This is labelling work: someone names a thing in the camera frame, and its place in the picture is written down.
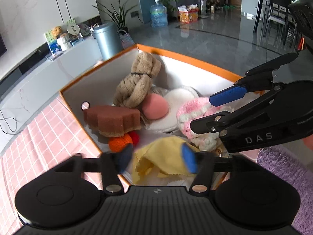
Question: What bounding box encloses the cream white towel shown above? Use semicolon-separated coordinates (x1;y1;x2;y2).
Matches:
143;87;198;133

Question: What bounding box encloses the orange crochet toy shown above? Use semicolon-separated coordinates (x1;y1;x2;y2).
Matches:
108;130;140;153

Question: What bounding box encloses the yellow cloth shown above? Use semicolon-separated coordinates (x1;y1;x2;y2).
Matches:
132;136;199;185

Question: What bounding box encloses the pink white knitted item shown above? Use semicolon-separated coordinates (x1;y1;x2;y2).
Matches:
175;97;236;152

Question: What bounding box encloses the brown sponge block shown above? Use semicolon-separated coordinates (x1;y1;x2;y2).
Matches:
83;105;141;137

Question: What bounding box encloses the purple fuzzy rug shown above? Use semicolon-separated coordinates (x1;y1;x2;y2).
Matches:
257;145;312;234

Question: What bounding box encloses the pink round sponge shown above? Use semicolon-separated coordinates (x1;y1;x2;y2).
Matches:
141;93;169;120

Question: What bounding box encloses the brown fluffy plush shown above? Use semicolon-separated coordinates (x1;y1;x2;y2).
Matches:
113;52;162;108

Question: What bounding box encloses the orange white storage box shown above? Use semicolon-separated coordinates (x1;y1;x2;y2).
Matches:
59;43;267;185

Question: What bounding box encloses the orange printed gift box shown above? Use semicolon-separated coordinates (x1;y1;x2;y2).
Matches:
178;4;198;24

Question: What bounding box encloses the black dining chair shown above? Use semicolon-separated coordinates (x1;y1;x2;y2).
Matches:
253;0;297;47

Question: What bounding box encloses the blue water jug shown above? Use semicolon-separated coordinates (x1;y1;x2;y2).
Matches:
150;0;168;28

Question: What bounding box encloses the white marble TV console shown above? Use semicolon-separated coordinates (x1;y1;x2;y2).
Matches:
0;38;103;137

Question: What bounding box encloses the woven small basket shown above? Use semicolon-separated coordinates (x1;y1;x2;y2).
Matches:
118;29;135;49

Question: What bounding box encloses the grey metal trash can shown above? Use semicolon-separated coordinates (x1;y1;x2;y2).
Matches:
93;21;124;61

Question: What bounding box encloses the teddy bear on console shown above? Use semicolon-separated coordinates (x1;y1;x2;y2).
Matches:
51;26;72;51

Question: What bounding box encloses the green potted floor plant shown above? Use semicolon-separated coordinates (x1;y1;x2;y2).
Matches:
92;0;137;33

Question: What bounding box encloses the black wall television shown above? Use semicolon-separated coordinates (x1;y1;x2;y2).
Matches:
0;35;7;56

